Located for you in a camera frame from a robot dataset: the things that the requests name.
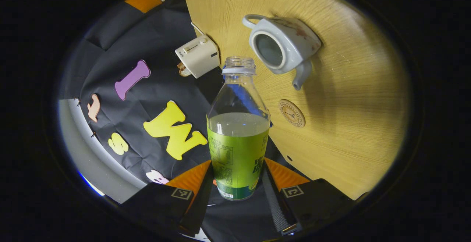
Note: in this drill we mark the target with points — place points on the round wooden coaster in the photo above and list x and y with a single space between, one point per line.
291 113

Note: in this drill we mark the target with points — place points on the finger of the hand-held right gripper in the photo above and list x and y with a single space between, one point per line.
143 0

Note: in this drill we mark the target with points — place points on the green label water bottle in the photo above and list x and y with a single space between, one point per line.
237 153

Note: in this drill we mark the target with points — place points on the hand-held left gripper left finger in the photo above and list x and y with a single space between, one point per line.
200 205

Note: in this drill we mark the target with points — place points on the white ceramic teacup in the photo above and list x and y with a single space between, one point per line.
290 39

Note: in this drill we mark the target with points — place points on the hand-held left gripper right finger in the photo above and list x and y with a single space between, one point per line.
274 205

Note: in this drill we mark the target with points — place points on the bread slice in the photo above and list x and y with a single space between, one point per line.
183 71

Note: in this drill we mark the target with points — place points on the white toaster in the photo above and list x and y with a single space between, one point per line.
198 56

